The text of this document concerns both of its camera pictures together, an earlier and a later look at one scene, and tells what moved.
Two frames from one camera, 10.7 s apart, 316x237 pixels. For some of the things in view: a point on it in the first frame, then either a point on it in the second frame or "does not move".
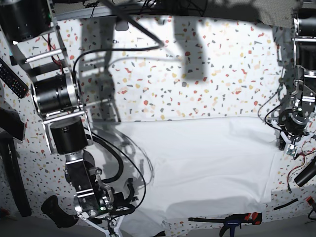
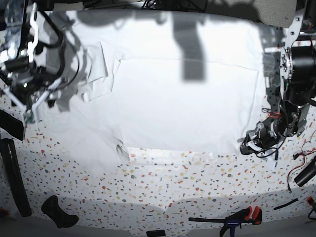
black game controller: [51, 207] does not move
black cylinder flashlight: [307, 174] does not move
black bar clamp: [232, 219] does not move
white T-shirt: [194, 167] to [184, 81]
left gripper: [289, 140] to [264, 136]
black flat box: [11, 122] does not move
